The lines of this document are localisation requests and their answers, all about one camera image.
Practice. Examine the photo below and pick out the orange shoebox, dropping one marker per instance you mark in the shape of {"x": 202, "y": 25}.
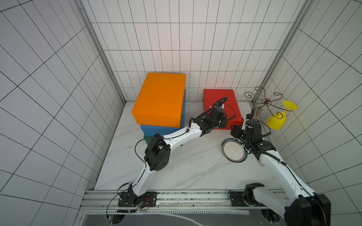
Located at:
{"x": 160, "y": 101}

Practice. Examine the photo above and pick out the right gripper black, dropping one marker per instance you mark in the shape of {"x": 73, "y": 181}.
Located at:
{"x": 251, "y": 124}

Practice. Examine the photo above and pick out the yellow plastic wine glass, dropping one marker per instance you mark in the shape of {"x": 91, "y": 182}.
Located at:
{"x": 277, "y": 121}

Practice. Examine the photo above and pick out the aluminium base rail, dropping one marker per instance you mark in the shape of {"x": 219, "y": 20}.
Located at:
{"x": 112, "y": 202}

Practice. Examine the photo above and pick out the green shoebox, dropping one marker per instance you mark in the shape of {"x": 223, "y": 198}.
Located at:
{"x": 148, "y": 139}

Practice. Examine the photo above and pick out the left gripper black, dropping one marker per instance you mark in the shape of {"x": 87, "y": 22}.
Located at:
{"x": 224, "y": 120}

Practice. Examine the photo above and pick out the blue shoebox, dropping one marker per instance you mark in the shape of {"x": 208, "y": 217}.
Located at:
{"x": 150, "y": 131}

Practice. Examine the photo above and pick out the metal wire cup stand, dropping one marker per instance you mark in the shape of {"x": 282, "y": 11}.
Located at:
{"x": 258, "y": 104}

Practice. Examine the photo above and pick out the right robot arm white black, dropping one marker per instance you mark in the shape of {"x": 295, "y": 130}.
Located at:
{"x": 303, "y": 206}

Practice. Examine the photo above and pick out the white plate striped rim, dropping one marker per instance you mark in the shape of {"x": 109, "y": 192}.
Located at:
{"x": 233, "y": 150}

